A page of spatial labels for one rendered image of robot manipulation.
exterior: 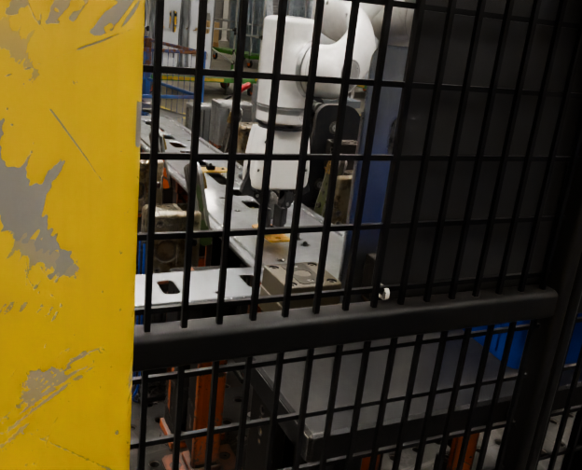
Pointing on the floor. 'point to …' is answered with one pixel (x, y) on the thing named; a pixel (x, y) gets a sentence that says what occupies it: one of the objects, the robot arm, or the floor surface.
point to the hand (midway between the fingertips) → (271, 217)
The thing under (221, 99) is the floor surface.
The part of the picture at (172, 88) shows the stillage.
